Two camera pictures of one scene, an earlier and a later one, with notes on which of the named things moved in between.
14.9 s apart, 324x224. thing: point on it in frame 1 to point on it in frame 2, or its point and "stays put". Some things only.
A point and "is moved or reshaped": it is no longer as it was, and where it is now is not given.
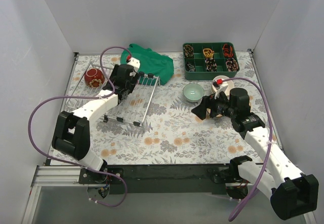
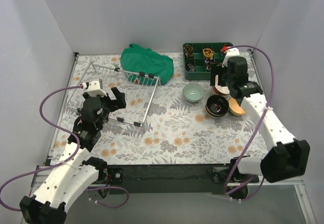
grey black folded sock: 190,67 stays put
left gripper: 122,90 to 109,102
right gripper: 209,105 to 218,74
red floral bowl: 94,77 is moved or reshaped
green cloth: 155,69 stays put
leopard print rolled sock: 188,50 stays put
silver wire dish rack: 134,108 stays put
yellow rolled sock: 208,52 stays put
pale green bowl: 193,92 stays put
